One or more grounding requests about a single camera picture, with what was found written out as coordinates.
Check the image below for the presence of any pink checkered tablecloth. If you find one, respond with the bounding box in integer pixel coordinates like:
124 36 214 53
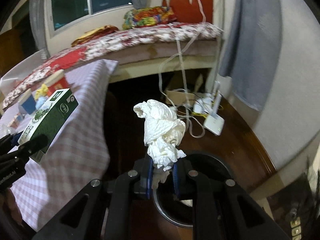
1 59 118 231

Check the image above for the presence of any folded red yellow blanket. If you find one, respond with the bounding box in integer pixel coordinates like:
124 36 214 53
71 25 119 47

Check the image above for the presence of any window with white frame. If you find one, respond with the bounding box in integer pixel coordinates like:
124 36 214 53
48 0 133 37

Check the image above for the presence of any grey hanging towel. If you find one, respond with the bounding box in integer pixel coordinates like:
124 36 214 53
219 0 282 111

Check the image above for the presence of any light blue crumpled cloth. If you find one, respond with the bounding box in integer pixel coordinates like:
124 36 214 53
35 96 48 110

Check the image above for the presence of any white power strip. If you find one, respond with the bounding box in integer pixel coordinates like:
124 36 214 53
193 93 214 114

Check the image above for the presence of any blue white small carton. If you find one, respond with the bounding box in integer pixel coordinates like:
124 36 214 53
18 89 36 115

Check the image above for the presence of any red plastic bag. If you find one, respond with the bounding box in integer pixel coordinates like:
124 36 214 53
43 69 69 96

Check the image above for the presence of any cardboard box under bed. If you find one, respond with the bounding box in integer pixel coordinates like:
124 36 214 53
165 72 203 106

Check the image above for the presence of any white cable bundle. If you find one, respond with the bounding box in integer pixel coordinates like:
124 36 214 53
158 0 223 139

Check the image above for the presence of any red padded headboard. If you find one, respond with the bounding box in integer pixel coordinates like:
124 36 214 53
162 0 214 24

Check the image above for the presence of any colourful patterned pillow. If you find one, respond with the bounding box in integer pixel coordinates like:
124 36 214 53
122 6 177 30

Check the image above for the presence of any black round trash bin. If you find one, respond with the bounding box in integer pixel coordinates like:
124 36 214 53
153 151 234 228

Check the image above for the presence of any green tissue box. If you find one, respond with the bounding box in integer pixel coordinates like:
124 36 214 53
18 88 78 164

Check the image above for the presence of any white wifi router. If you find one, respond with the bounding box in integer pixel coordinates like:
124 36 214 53
203 113 225 136

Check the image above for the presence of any floral bed quilt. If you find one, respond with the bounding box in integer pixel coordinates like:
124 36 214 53
2 22 223 111

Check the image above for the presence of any grey curtain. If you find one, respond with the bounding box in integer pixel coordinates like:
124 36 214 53
29 0 49 60

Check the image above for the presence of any white tissue paper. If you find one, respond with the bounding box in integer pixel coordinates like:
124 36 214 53
133 99 186 189

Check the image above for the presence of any yellow cloth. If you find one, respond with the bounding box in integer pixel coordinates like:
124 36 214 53
34 83 48 101

